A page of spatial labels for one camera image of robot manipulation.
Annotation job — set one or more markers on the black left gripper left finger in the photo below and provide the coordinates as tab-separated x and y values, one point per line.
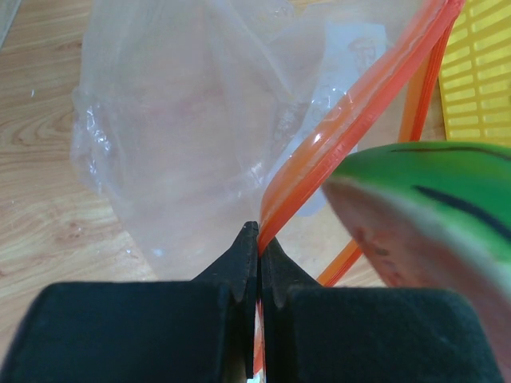
200	330

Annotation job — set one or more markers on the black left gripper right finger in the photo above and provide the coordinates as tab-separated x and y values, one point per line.
314	333

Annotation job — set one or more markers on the yellow plastic basket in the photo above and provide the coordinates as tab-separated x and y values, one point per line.
474	78

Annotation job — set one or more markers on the clear zip bag orange zipper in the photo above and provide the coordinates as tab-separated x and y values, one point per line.
194	117

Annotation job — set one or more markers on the watermelon slice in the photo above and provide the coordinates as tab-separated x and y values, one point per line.
429	213

